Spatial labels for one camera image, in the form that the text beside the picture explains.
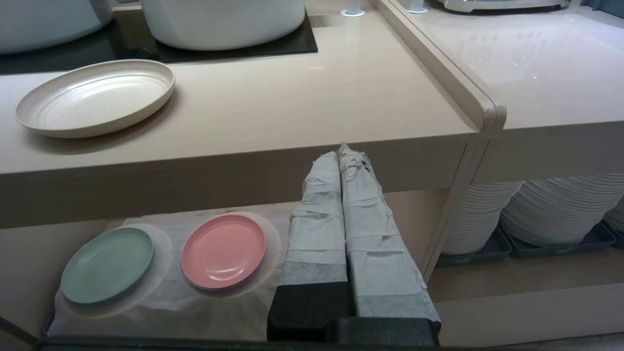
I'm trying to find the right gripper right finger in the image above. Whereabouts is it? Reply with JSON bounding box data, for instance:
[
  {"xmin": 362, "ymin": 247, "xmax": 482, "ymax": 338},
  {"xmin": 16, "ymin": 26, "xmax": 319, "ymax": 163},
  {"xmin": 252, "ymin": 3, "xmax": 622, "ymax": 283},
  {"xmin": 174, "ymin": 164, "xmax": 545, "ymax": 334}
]
[{"xmin": 337, "ymin": 142, "xmax": 442, "ymax": 328}]

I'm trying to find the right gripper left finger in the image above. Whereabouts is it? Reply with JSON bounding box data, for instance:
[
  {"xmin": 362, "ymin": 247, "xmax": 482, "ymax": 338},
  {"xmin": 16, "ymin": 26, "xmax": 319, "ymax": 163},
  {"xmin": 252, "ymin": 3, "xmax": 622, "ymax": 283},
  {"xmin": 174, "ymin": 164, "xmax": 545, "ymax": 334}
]
[{"xmin": 267, "ymin": 151, "xmax": 352, "ymax": 342}]

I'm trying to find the pink plate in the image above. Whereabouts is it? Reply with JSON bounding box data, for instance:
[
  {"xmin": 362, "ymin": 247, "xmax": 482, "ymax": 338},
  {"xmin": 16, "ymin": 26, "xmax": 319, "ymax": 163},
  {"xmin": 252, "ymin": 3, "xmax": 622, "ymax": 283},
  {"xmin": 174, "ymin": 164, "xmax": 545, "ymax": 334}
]
[{"xmin": 181, "ymin": 214, "xmax": 267, "ymax": 292}]

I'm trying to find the green plate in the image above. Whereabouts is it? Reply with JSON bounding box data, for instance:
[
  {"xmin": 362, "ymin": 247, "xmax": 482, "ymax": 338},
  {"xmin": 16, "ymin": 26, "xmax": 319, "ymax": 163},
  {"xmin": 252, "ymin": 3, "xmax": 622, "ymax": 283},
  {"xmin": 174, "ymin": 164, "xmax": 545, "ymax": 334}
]
[{"xmin": 60, "ymin": 227, "xmax": 156, "ymax": 306}]

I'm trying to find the beige ridged plate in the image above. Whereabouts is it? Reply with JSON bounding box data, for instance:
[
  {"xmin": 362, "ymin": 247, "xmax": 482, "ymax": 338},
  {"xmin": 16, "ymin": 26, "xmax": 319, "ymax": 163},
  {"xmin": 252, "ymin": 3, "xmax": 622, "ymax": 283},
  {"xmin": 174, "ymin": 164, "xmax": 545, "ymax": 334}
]
[{"xmin": 15, "ymin": 59, "xmax": 176, "ymax": 139}]

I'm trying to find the dark green tray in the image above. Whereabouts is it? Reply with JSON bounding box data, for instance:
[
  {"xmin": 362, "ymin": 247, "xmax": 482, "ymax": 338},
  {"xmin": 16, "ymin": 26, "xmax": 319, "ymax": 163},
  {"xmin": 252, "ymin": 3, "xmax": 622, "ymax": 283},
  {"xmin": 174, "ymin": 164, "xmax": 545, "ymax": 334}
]
[
  {"xmin": 435, "ymin": 226, "xmax": 512, "ymax": 268},
  {"xmin": 498, "ymin": 220, "xmax": 617, "ymax": 259}
]

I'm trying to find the stack of white plates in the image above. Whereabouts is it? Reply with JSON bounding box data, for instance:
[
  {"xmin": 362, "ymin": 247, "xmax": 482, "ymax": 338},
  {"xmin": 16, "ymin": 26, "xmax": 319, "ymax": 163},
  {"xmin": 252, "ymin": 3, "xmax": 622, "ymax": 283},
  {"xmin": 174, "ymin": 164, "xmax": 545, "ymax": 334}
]
[
  {"xmin": 603, "ymin": 196, "xmax": 624, "ymax": 234},
  {"xmin": 442, "ymin": 181, "xmax": 525, "ymax": 256},
  {"xmin": 499, "ymin": 174, "xmax": 624, "ymax": 247}
]

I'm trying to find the white cloth mat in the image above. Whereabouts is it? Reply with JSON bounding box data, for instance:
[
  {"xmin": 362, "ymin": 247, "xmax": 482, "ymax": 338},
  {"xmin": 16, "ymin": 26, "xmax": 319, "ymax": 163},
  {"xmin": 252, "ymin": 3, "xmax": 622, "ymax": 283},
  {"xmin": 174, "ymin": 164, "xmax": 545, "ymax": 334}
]
[{"xmin": 46, "ymin": 204, "xmax": 299, "ymax": 342}]

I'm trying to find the dark tray under cloth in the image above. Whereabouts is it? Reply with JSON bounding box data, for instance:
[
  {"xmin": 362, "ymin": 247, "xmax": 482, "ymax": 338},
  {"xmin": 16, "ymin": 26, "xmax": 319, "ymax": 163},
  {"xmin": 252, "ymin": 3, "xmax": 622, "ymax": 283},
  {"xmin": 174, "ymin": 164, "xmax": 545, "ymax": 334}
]
[{"xmin": 38, "ymin": 312, "xmax": 273, "ymax": 351}]

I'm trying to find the large white pot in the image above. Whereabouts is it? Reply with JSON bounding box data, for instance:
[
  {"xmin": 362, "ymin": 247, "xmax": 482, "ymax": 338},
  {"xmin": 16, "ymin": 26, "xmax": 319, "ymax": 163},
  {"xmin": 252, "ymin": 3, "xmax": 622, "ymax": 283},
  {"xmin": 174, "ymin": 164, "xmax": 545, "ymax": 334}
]
[
  {"xmin": 0, "ymin": 0, "xmax": 114, "ymax": 55},
  {"xmin": 140, "ymin": 0, "xmax": 306, "ymax": 52}
]

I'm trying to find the black induction cooktop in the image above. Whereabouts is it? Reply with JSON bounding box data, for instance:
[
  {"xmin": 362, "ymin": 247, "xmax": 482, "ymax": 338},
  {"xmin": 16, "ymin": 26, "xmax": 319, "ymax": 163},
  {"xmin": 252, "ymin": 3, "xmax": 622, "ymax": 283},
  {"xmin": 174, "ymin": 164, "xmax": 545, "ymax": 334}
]
[{"xmin": 0, "ymin": 10, "xmax": 318, "ymax": 76}]

